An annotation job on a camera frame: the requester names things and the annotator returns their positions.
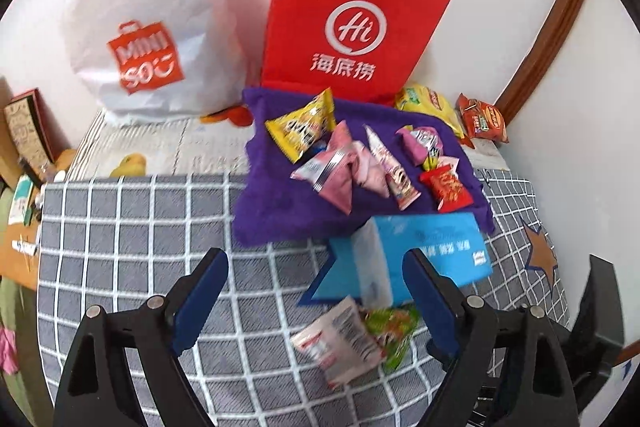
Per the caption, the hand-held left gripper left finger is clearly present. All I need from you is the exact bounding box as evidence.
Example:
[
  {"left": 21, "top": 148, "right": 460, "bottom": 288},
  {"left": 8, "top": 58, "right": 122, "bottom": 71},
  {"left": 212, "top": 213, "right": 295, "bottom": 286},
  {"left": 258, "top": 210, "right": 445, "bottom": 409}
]
[{"left": 52, "top": 248, "right": 229, "bottom": 427}]

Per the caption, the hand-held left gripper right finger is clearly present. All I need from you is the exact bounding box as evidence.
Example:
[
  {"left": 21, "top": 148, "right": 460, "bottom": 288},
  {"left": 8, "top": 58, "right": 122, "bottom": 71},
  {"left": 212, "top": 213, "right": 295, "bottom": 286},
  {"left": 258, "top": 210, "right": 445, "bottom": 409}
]
[{"left": 402, "top": 248, "right": 583, "bottom": 427}]

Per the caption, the green snack packet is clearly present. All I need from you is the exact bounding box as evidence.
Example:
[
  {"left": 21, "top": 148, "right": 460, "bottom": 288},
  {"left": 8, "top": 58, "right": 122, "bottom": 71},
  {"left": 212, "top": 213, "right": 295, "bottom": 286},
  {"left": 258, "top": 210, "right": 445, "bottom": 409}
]
[{"left": 362, "top": 304, "right": 422, "bottom": 374}]

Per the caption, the blue paper bag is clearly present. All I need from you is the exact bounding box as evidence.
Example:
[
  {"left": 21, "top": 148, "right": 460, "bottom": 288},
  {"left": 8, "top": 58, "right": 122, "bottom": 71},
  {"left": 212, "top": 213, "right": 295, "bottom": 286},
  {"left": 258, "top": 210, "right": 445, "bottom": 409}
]
[{"left": 297, "top": 213, "right": 488, "bottom": 310}]

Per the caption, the white red-banded snack packet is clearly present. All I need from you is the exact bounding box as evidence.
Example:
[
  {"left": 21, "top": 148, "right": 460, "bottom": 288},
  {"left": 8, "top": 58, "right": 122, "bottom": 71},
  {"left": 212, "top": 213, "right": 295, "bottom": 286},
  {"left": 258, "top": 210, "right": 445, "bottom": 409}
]
[{"left": 291, "top": 296, "right": 385, "bottom": 389}]

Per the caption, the white pink tube snack packet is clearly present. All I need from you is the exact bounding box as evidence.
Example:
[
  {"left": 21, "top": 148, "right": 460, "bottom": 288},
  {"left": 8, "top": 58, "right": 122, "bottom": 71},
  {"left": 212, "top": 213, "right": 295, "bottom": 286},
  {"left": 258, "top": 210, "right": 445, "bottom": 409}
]
[{"left": 364, "top": 125, "right": 420, "bottom": 211}]

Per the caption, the yellow snack packet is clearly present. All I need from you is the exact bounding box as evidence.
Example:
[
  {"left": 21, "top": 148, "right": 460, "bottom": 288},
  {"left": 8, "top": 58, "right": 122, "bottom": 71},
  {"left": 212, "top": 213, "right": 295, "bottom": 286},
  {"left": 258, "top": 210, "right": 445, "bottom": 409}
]
[{"left": 265, "top": 88, "right": 337, "bottom": 165}]

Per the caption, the grey checked blanket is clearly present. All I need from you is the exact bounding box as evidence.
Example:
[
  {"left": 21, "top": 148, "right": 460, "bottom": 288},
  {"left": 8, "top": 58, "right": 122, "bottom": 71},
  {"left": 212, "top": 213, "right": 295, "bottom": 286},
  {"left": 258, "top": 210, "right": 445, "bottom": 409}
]
[{"left": 35, "top": 172, "right": 571, "bottom": 427}]

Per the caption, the purple towel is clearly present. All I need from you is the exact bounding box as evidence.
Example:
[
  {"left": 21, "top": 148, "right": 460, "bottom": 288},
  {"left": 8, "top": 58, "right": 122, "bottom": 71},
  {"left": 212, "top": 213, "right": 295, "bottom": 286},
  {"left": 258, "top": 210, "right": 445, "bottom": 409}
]
[{"left": 231, "top": 87, "right": 496, "bottom": 248}]

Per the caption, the pink candy bag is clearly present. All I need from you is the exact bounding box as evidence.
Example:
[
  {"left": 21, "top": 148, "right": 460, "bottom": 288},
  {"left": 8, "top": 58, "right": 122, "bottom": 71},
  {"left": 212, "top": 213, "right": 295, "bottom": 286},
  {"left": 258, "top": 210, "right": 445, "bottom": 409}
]
[{"left": 396, "top": 125, "right": 445, "bottom": 170}]

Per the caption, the white printed bedsheet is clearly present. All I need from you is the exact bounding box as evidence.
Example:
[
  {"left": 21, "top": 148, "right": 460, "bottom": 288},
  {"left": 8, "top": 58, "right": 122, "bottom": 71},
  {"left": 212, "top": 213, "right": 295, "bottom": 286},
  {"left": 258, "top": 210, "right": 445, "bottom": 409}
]
[{"left": 67, "top": 107, "right": 251, "bottom": 180}]

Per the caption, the olive green cloth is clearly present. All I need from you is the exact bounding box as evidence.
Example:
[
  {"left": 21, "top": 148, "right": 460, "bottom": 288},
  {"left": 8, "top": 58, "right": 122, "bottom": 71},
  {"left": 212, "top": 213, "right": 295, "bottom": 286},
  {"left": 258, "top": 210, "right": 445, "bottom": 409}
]
[{"left": 0, "top": 277, "right": 56, "bottom": 408}]

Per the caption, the orange red snack packet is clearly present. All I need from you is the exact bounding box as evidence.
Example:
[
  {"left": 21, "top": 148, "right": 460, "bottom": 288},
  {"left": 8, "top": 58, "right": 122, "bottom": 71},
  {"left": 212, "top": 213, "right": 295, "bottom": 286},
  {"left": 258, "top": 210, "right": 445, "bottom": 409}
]
[{"left": 455, "top": 93, "right": 510, "bottom": 145}]

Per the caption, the yellow snack bag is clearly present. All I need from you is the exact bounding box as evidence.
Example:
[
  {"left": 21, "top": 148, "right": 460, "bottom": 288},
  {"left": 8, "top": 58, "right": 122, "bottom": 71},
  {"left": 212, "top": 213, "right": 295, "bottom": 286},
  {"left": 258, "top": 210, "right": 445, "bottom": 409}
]
[{"left": 395, "top": 86, "right": 466, "bottom": 140}]

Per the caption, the teal small box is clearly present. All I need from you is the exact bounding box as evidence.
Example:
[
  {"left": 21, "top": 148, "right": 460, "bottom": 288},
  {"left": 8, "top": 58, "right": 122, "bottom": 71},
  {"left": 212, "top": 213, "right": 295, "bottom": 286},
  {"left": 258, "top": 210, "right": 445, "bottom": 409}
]
[{"left": 7, "top": 174, "right": 36, "bottom": 225}]

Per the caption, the patterned cardboard box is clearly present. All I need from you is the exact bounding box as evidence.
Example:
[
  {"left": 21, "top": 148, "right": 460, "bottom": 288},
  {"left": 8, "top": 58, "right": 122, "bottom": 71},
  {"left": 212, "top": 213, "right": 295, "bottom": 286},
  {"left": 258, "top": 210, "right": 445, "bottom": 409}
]
[{"left": 4, "top": 88, "right": 56, "bottom": 168}]

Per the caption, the red paper bag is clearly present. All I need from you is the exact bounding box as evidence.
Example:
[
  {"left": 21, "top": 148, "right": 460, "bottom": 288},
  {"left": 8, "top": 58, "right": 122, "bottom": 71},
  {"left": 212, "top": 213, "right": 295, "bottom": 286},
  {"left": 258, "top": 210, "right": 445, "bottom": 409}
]
[{"left": 259, "top": 0, "right": 457, "bottom": 105}]

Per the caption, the white plastic shopping bag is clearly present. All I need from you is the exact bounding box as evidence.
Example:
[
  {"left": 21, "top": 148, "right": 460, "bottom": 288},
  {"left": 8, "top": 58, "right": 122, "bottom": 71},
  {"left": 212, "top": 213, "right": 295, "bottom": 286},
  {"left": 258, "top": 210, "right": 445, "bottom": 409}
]
[{"left": 57, "top": 0, "right": 251, "bottom": 128}]

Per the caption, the wooden bed frame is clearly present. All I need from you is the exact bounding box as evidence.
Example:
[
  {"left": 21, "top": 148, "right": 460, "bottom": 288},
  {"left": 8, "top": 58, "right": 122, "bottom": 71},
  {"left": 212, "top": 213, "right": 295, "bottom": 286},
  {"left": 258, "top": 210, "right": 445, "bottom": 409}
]
[{"left": 495, "top": 0, "right": 595, "bottom": 120}]

